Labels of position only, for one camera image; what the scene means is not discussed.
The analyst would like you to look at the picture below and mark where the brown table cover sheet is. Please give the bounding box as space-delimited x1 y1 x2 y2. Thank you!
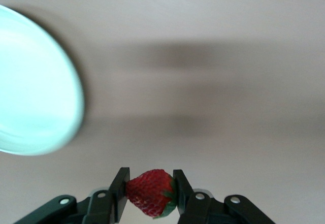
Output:
0 0 325 224

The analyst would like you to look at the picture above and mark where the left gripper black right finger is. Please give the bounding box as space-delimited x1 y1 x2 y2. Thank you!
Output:
172 169 276 224

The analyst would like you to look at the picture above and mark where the red strawberry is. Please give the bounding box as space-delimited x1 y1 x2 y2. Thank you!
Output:
125 168 178 219

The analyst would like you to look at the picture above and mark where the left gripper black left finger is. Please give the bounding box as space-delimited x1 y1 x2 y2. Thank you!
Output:
15 167 131 224

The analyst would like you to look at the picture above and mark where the pale green round plate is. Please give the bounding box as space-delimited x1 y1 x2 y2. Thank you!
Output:
0 4 86 156

